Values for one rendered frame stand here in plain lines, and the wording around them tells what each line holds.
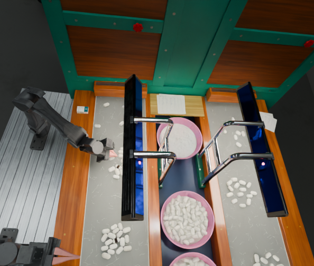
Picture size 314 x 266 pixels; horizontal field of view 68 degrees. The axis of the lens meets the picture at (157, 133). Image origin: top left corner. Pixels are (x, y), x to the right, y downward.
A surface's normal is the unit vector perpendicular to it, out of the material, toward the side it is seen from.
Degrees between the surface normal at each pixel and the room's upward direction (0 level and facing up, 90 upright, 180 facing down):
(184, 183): 0
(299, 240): 0
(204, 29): 90
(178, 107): 0
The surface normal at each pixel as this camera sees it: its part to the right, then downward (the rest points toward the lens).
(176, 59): 0.04, 0.89
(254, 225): 0.14, -0.47
